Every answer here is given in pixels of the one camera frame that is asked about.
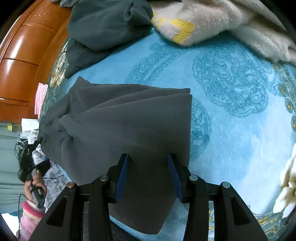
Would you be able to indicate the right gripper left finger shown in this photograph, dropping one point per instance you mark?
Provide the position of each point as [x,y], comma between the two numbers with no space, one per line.
[82,212]

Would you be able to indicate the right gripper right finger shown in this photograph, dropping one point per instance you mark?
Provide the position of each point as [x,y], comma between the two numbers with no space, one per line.
[233,220]

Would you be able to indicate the grey sweatpants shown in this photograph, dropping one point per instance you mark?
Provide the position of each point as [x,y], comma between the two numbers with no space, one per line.
[87,131]

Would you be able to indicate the left hand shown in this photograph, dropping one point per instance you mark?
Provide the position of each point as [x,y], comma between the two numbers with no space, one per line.
[36,181]

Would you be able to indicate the pink fluffy sleeve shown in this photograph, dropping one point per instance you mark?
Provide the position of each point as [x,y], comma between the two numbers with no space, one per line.
[29,220]

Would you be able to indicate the grey patterned quilt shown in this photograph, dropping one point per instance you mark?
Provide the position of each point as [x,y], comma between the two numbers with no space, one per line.
[55,178]

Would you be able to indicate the blue floral bed blanket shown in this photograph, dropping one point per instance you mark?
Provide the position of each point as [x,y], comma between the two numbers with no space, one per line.
[243,113]

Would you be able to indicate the wooden headboard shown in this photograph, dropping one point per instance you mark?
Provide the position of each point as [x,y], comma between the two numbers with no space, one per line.
[28,52]

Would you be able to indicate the dark grey garment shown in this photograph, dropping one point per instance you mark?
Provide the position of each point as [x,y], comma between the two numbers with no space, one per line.
[98,28]

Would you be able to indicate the beige fluffy garment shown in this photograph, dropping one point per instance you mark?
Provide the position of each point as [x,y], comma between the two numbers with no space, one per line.
[190,22]

